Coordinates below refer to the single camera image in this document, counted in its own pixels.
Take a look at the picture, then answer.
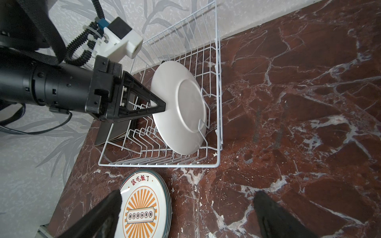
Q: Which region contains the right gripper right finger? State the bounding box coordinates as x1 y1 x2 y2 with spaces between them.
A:
254 190 317 238

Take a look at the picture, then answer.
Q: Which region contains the white wire dish rack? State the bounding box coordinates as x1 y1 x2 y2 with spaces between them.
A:
98 1 223 168

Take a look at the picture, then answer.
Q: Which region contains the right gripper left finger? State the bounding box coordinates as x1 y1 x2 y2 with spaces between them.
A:
60 189 122 238

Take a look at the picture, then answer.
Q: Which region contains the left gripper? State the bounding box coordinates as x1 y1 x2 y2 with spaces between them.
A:
85 56 166 122

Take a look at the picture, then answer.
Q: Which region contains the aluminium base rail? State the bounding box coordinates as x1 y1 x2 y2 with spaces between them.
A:
35 225 53 238

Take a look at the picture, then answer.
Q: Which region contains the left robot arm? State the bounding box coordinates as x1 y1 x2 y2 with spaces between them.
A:
1 1 166 123

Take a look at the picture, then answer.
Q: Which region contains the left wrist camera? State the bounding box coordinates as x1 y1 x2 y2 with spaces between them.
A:
91 17 143 62

